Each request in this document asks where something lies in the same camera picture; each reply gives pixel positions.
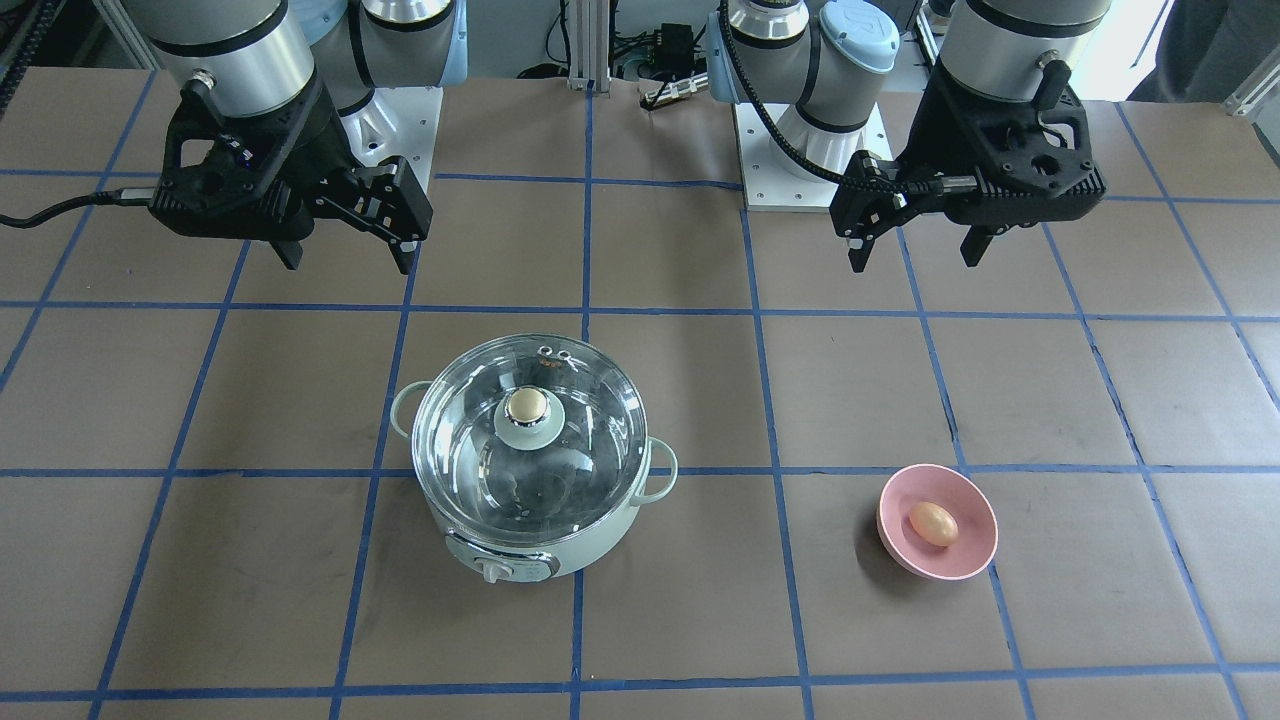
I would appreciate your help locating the black electronics box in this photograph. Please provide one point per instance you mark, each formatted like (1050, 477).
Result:
(673, 49)

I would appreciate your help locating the brown egg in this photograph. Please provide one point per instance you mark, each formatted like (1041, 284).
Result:
(935, 524)

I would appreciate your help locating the glass pot lid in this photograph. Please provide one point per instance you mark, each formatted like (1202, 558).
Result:
(530, 437)

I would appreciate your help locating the mint green electric pot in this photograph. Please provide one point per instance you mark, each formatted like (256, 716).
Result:
(498, 561)

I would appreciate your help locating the pink bowl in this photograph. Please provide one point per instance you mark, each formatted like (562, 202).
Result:
(976, 547)

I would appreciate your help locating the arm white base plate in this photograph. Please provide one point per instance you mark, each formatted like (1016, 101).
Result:
(399, 122)
(773, 181)

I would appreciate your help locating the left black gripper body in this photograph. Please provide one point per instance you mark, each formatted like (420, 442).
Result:
(922, 143)

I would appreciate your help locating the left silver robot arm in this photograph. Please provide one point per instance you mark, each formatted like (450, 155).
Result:
(830, 65)

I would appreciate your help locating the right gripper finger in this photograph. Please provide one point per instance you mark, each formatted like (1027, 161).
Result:
(289, 252)
(404, 254)

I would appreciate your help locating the aluminium frame post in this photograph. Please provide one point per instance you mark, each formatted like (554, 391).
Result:
(590, 36)

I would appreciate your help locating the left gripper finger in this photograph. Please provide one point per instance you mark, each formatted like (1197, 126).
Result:
(860, 245)
(975, 244)

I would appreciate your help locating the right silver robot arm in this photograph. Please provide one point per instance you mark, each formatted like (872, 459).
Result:
(259, 54)

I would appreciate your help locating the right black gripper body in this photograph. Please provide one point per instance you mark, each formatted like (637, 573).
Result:
(308, 146)

